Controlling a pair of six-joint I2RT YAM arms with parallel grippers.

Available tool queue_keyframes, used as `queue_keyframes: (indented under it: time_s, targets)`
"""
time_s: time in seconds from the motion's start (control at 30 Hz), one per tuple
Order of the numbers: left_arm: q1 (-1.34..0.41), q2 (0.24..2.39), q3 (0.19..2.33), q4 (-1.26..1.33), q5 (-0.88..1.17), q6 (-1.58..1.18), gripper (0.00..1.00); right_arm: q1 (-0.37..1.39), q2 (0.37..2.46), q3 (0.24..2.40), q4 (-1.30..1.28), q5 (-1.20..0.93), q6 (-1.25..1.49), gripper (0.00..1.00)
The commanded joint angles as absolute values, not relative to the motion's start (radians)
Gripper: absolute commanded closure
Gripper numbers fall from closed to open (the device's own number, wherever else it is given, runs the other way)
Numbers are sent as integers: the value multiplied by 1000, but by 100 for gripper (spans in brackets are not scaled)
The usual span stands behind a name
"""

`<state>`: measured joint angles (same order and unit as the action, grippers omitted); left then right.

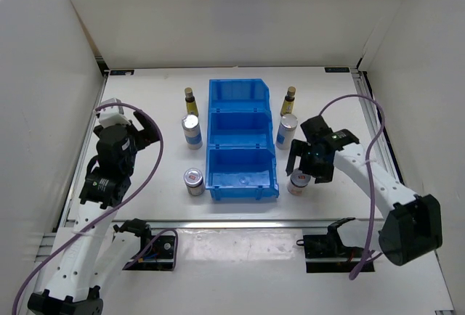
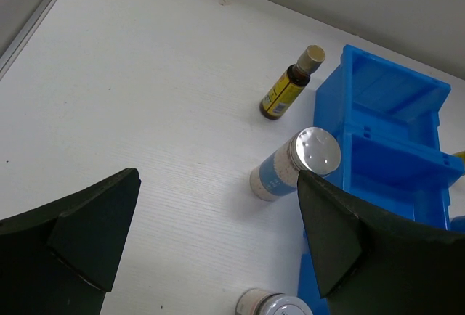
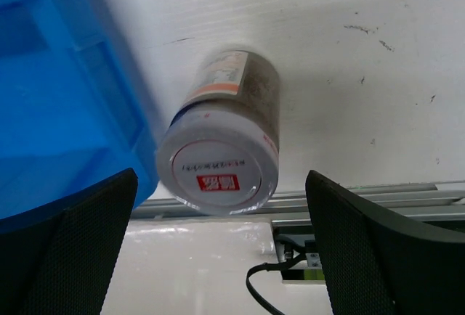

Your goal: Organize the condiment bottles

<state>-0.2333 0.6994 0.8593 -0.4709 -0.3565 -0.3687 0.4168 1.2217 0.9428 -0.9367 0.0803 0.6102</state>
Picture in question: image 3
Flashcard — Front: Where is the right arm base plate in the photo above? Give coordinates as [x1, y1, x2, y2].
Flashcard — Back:
[272, 221, 325, 283]

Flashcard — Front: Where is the blue bin near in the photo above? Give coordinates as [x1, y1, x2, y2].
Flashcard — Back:
[1, 0, 158, 217]

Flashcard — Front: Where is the white-lid spice jar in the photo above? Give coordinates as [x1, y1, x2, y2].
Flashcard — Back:
[156, 50, 280, 216]

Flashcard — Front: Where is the aluminium table edge rail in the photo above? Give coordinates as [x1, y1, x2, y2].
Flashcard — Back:
[132, 181, 465, 221]

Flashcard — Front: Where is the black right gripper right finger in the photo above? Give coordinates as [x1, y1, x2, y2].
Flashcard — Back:
[305, 171, 464, 314]

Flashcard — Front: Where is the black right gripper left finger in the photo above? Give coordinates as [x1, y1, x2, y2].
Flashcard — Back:
[1, 168, 138, 314]

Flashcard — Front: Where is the black cable at base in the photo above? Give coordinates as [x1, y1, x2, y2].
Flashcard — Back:
[246, 262, 291, 315]

